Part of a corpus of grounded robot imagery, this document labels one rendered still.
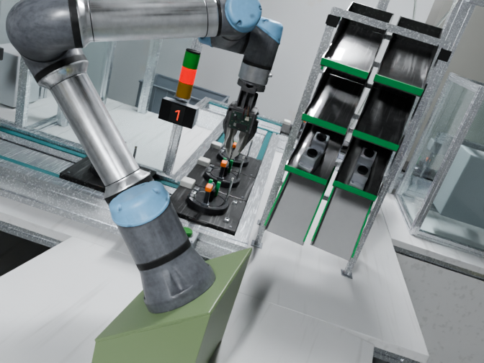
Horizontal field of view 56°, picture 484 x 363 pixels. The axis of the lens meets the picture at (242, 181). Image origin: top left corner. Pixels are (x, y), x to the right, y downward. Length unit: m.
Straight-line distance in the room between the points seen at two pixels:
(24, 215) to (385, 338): 1.11
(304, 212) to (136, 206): 0.71
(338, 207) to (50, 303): 0.88
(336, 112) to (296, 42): 3.00
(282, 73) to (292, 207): 3.03
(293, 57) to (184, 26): 3.45
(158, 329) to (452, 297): 1.62
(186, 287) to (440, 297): 1.55
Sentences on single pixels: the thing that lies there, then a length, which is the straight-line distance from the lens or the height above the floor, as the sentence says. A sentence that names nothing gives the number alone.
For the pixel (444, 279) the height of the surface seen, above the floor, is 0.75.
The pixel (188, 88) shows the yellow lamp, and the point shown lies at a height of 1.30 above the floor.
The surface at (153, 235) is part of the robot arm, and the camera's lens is 0.88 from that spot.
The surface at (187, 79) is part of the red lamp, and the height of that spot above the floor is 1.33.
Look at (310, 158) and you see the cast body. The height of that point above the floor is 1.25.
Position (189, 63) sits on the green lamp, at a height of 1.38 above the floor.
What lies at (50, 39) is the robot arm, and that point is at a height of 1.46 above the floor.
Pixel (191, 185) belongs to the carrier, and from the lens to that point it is 1.58.
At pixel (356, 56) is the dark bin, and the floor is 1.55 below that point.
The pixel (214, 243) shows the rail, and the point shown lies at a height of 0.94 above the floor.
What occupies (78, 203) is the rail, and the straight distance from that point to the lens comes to 1.46.
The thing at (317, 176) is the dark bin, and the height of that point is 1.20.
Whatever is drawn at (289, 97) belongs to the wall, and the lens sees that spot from 4.40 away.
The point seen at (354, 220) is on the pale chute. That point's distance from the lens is 1.48.
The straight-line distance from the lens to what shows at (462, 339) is 2.42.
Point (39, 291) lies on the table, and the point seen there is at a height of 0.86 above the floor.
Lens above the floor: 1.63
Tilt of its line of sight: 22 degrees down
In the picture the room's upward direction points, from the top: 17 degrees clockwise
